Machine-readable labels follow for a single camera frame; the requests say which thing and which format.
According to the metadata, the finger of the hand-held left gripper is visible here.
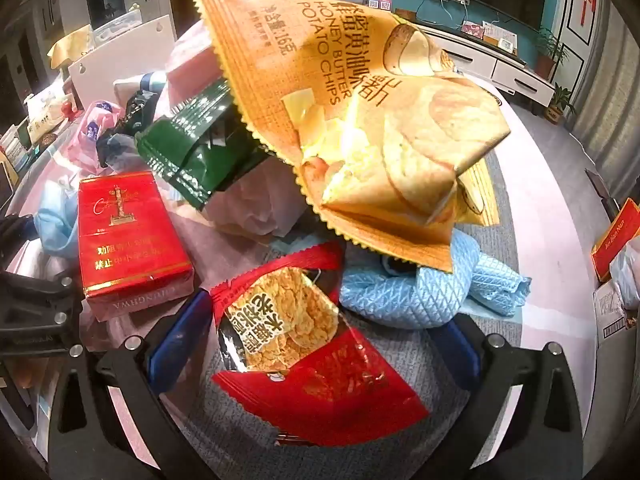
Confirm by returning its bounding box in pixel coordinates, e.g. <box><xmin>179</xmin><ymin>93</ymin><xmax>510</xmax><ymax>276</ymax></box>
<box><xmin>0</xmin><ymin>212</ymin><xmax>41</xmax><ymax>256</ymax></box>
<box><xmin>0</xmin><ymin>260</ymin><xmax>86</xmax><ymax>358</ymax></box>

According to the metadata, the small potted plant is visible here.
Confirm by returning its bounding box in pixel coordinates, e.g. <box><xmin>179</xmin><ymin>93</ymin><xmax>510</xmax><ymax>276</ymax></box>
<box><xmin>546</xmin><ymin>85</ymin><xmax>577</xmax><ymax>124</ymax></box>

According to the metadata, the yellow potato chip bag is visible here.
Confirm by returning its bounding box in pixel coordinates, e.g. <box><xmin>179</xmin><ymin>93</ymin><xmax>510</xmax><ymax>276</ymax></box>
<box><xmin>194</xmin><ymin>0</ymin><xmax>512</xmax><ymax>273</ymax></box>

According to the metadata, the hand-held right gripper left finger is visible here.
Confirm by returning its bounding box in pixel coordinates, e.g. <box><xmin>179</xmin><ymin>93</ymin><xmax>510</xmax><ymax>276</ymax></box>
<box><xmin>47</xmin><ymin>287</ymin><xmax>216</xmax><ymax>480</ymax></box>

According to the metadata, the white television cabinet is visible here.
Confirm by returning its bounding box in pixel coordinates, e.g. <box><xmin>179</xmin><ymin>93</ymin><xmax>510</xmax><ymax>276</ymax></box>
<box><xmin>395</xmin><ymin>9</ymin><xmax>557</xmax><ymax>97</ymax></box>

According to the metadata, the red cigarette box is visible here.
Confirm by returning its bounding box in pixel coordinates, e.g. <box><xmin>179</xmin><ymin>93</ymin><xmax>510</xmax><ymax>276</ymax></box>
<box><xmin>78</xmin><ymin>171</ymin><xmax>195</xmax><ymax>315</ymax></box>

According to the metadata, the tall potted plant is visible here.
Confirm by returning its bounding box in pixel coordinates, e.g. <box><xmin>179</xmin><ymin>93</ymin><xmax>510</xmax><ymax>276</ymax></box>
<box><xmin>534</xmin><ymin>27</ymin><xmax>569</xmax><ymax>81</ymax></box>

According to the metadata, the black plastic wrapper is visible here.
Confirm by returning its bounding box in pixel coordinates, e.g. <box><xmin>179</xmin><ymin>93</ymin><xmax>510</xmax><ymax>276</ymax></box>
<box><xmin>122</xmin><ymin>91</ymin><xmax>162</xmax><ymax>133</ymax></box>

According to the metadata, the white shopping bag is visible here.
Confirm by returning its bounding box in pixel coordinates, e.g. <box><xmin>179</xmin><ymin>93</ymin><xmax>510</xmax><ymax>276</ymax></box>
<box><xmin>610</xmin><ymin>240</ymin><xmax>640</xmax><ymax>311</ymax></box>

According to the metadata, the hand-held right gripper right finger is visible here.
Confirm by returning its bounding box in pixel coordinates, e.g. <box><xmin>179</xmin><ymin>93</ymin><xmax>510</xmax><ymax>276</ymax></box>
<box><xmin>400</xmin><ymin>319</ymin><xmax>586</xmax><ymax>480</ymax></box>

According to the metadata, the pink printed plastic bag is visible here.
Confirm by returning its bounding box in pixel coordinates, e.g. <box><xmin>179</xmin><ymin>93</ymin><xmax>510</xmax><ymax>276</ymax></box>
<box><xmin>62</xmin><ymin>100</ymin><xmax>126</xmax><ymax>176</ymax></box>

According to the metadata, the yellow cloth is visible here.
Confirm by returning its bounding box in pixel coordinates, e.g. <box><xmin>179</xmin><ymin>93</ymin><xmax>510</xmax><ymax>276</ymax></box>
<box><xmin>47</xmin><ymin>25</ymin><xmax>94</xmax><ymax>63</ymax></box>

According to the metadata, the red snack packet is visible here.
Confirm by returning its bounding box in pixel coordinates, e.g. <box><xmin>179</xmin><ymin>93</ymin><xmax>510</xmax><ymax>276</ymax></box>
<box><xmin>209</xmin><ymin>241</ymin><xmax>431</xmax><ymax>446</ymax></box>

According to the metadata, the clear storage box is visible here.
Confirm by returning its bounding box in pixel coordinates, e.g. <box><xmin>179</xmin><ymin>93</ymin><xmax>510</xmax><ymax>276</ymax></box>
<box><xmin>92</xmin><ymin>12</ymin><xmax>146</xmax><ymax>43</ymax></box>

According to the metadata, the plaid striped blanket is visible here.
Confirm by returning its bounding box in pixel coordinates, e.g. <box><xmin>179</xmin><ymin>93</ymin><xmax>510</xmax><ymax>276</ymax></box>
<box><xmin>0</xmin><ymin>75</ymin><xmax>601</xmax><ymax>480</ymax></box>

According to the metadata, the barcode cardboard box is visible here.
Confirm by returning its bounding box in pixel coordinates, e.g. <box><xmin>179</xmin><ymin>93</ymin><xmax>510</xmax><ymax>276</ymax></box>
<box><xmin>594</xmin><ymin>280</ymin><xmax>632</xmax><ymax>342</ymax></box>

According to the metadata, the red cardboard box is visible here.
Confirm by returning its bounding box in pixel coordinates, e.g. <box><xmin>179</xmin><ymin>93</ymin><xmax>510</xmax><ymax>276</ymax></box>
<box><xmin>590</xmin><ymin>199</ymin><xmax>640</xmax><ymax>283</ymax></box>

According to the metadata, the green snack packet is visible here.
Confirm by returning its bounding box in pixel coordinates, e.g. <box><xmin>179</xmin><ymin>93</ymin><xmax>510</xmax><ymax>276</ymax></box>
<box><xmin>136</xmin><ymin>79</ymin><xmax>273</xmax><ymax>211</ymax></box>

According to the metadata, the blue face mask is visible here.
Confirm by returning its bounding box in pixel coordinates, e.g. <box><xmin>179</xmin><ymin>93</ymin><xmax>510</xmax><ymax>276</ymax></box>
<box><xmin>32</xmin><ymin>180</ymin><xmax>83</xmax><ymax>258</ymax></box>

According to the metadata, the white framed card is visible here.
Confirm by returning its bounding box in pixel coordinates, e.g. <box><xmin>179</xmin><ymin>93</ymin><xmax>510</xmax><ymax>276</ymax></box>
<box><xmin>482</xmin><ymin>21</ymin><xmax>519</xmax><ymax>54</ymax></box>

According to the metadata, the pale pink plastic bag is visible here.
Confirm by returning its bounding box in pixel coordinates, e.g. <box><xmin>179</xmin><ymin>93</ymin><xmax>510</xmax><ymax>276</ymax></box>
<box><xmin>165</xmin><ymin>25</ymin><xmax>301</xmax><ymax>238</ymax></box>

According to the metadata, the white board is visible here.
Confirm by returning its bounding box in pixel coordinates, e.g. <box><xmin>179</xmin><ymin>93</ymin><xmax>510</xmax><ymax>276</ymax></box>
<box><xmin>67</xmin><ymin>14</ymin><xmax>176</xmax><ymax>106</ymax></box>

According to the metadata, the blue quilted cloth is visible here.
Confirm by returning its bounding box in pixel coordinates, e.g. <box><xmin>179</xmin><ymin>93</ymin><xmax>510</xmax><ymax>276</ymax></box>
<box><xmin>340</xmin><ymin>232</ymin><xmax>532</xmax><ymax>328</ymax></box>

